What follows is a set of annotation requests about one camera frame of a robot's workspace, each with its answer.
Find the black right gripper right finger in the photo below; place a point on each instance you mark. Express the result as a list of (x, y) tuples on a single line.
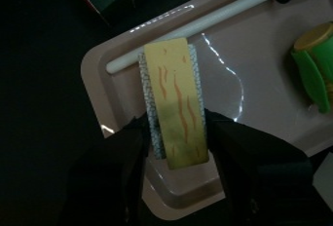
[(264, 174)]

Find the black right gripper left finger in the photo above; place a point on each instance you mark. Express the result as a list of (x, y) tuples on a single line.
[(108, 171)]

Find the green toy corn cob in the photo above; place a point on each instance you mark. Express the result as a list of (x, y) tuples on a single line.
[(316, 64)]

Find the pink plastic tray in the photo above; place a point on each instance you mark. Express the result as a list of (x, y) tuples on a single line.
[(260, 57)]

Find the white rod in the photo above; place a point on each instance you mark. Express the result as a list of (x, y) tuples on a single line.
[(203, 25)]

